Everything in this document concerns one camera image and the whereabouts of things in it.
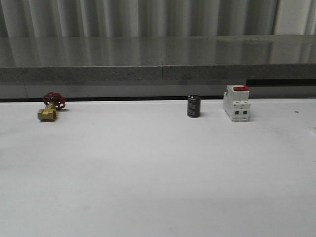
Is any black cylindrical capacitor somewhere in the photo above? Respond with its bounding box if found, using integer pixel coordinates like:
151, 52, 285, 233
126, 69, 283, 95
187, 95, 201, 118

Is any grey stone counter ledge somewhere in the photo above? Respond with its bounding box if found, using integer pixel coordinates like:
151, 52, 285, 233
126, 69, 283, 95
0, 35, 316, 85

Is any brass valve red handwheel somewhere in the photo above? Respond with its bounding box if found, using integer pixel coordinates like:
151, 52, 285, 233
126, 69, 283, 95
38, 92, 66, 121

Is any white circuit breaker red switch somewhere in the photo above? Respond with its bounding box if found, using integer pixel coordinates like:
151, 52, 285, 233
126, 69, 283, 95
223, 85, 250, 122

